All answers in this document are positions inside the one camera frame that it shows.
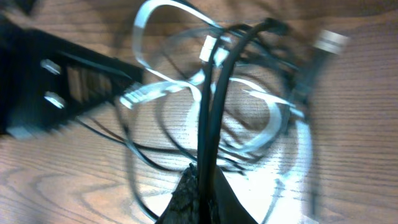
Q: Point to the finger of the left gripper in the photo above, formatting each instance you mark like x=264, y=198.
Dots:
x=47, y=81

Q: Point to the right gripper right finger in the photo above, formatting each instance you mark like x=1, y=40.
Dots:
x=229, y=208

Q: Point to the black cable barrel plug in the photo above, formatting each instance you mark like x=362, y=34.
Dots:
x=211, y=113

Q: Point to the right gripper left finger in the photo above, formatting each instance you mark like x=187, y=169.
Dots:
x=185, y=202

